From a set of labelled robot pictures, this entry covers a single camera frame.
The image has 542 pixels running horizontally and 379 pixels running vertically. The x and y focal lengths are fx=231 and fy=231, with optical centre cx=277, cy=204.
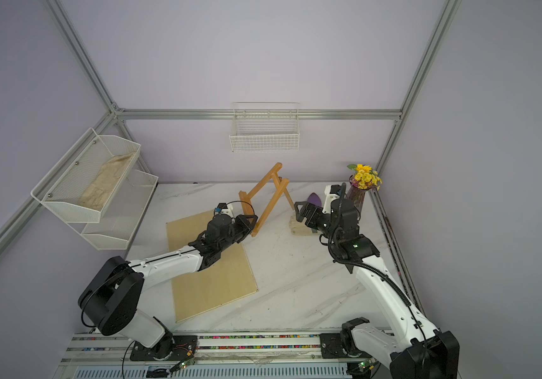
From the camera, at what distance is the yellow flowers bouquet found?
90cm

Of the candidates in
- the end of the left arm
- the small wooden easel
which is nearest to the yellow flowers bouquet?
the small wooden easel

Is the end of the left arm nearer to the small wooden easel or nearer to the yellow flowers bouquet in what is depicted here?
the small wooden easel

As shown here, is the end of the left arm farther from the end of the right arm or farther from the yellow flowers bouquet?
the yellow flowers bouquet
